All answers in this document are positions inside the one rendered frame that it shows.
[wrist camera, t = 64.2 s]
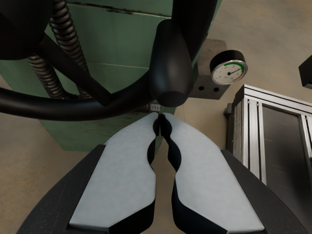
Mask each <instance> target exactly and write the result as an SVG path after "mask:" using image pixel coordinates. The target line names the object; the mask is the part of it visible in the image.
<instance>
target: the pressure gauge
mask: <svg viewBox="0 0 312 234"><path fill-rule="evenodd" d="M209 67H210V72H211V79H212V81H213V82H214V83H216V84H219V85H230V84H233V83H236V82H238V81H240V80H241V79H243V78H244V77H245V75H246V74H247V71H248V66H247V64H246V62H245V59H244V56H243V54H242V53H241V52H240V51H237V50H227V51H223V52H220V53H219V54H217V55H216V56H214V57H213V59H212V60H211V62H210V65H209ZM236 70H238V71H236ZM234 71H236V72H234ZM228 72H230V73H232V72H234V73H232V74H231V75H228Z"/></svg>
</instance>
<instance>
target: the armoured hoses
mask: <svg viewBox="0 0 312 234"><path fill-rule="evenodd" d="M52 4H53V12H52V16H51V18H50V21H49V25H50V27H51V30H52V32H53V33H54V37H55V38H56V41H57V43H58V46H60V47H61V48H62V49H63V50H64V51H65V52H66V53H67V54H68V55H69V56H70V57H71V58H72V59H73V60H74V61H75V62H76V63H77V64H78V65H79V66H80V67H81V68H83V69H84V70H85V71H86V72H87V73H88V74H89V75H90V73H89V69H88V66H87V63H86V61H85V60H86V59H85V58H84V54H83V50H82V49H81V45H80V41H79V40H78V36H77V32H76V30H75V26H74V24H73V20H72V18H71V14H70V12H69V7H68V6H67V5H66V4H67V1H66V0H52ZM26 59H27V61H28V62H29V64H30V66H31V67H32V69H33V70H34V73H35V74H36V76H37V77H38V79H39V81H40V82H41V84H42V85H43V87H44V89H45V90H46V92H47V93H48V95H49V96H50V98H56V99H86V98H92V97H91V96H90V95H89V94H88V93H86V92H85V91H84V90H82V89H81V88H80V87H79V86H78V85H76V87H77V89H78V91H79V94H80V95H76V94H74V95H73V94H72V93H71V94H70V93H68V92H66V91H65V90H64V88H63V86H62V84H61V82H60V80H59V78H58V76H57V74H56V72H55V70H54V68H53V67H52V66H51V65H50V64H48V63H47V62H45V61H44V60H43V59H42V58H40V57H39V56H38V55H36V54H35V53H34V54H33V55H31V56H30V57H28V58H26ZM152 112H156V113H159V112H160V104H159V103H157V102H151V103H150V104H148V105H146V106H144V107H142V108H140V109H138V110H135V111H132V112H130V113H127V114H128V115H136V116H137V115H138V114H139V113H148V114H150V113H152Z"/></svg>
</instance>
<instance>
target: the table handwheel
mask: <svg viewBox="0 0 312 234"><path fill-rule="evenodd" d="M217 1H218V0H173V9H172V15H171V19H173V20H176V21H177V22H178V23H179V24H180V27H181V31H182V34H183V37H184V39H185V42H186V45H187V49H188V53H189V57H190V60H191V63H192V62H193V61H194V59H195V57H196V56H197V54H198V52H199V50H200V48H201V46H202V44H203V42H204V40H205V37H206V35H207V33H208V30H209V27H210V24H211V21H212V18H213V15H214V13H215V8H216V5H217ZM52 12H53V4H52V0H0V60H22V59H26V58H28V57H30V56H31V55H33V54H34V53H35V54H36V55H38V56H39V57H40V58H42V59H43V60H44V61H45V62H47V63H48V64H50V65H51V66H52V67H54V68H55V69H56V70H58V71H59V72H60V73H62V74H63V75H65V76H66V77H67V78H69V79H70V80H71V81H73V82H74V83H75V84H76V85H78V86H79V87H80V88H81V89H82V90H84V91H85V92H86V93H88V94H89V95H90V96H91V97H92V98H86V99H56V98H47V97H38V96H33V95H28V94H24V93H20V92H16V91H11V90H8V89H5V88H1V87H0V112H1V113H5V114H10V115H15V116H19V117H27V118H34V119H41V120H50V121H67V122H77V121H92V120H100V119H106V118H111V117H117V116H120V115H124V114H127V113H130V112H132V111H135V110H138V109H140V108H142V107H144V106H146V105H148V104H150V103H151V102H153V101H154V100H155V99H154V98H153V97H152V95H151V94H150V90H149V70H148V71H147V72H146V73H145V74H144V75H143V76H142V77H140V78H139V79H138V80H137V81H136V82H134V83H133V84H131V85H129V86H128V87H126V88H124V89H122V90H120V91H117V92H114V93H112V94H111V93H110V92H108V91H107V90H106V89H105V88H104V87H103V86H102V85H101V84H100V83H99V82H97V81H96V80H95V79H94V78H93V77H92V76H90V75H89V74H88V73H87V72H86V71H85V70H84V69H83V68H81V67H80V66H79V65H78V64H77V63H76V62H75V61H74V60H73V59H72V58H71V57H70V56H69V55H68V54H67V53H66V52H65V51H64V50H63V49H62V48H61V47H60V46H58V45H57V44H56V43H55V42H54V41H53V40H52V39H51V38H50V37H49V36H48V35H47V34H46V33H45V32H44V31H45V29H46V27H47V25H48V23H49V21H50V18H51V16H52Z"/></svg>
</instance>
